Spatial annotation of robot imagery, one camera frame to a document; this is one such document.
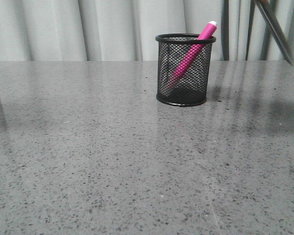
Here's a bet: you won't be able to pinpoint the pink highlighter pen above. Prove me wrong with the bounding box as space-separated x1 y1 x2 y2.
167 21 218 89

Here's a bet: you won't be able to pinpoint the grey orange scissors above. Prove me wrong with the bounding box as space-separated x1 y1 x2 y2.
253 0 294 66

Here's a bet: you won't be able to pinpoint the black mesh pen holder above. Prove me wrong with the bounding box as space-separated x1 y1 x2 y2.
155 33 216 107

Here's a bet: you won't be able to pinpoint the grey curtain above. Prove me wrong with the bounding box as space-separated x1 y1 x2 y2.
0 0 283 61

